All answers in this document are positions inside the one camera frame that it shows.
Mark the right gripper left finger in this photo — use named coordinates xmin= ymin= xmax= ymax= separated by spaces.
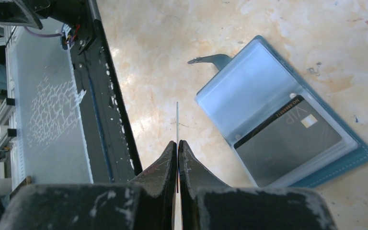
xmin=0 ymin=141 xmax=177 ymax=230

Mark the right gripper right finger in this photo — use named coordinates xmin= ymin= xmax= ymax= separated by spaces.
xmin=178 ymin=140 xmax=337 ymax=230

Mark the thin card edge-on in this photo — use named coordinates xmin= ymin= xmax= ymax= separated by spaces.
xmin=175 ymin=101 xmax=180 ymax=152

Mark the blue card holder wallet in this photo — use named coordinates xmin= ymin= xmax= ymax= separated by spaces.
xmin=190 ymin=35 xmax=368 ymax=188

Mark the grey credit card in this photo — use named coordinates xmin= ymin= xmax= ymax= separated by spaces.
xmin=234 ymin=95 xmax=342 ymax=187

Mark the black mounting base plate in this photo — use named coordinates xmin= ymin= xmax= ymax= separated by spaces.
xmin=44 ymin=0 xmax=143 ymax=184

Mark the aluminium frame rail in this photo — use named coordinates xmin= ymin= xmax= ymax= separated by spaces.
xmin=0 ymin=25 xmax=23 ymax=192

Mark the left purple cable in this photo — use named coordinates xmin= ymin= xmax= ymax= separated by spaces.
xmin=23 ymin=26 xmax=66 ymax=39

